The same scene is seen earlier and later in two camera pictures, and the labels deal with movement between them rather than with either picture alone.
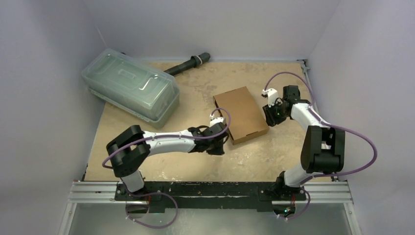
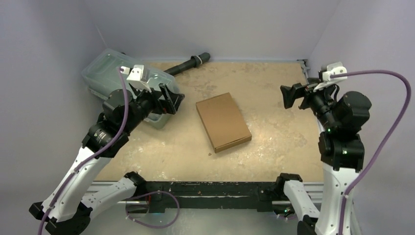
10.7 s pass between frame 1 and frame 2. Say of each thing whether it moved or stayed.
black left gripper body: moved
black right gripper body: moved
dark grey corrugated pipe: stayed
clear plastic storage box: stayed
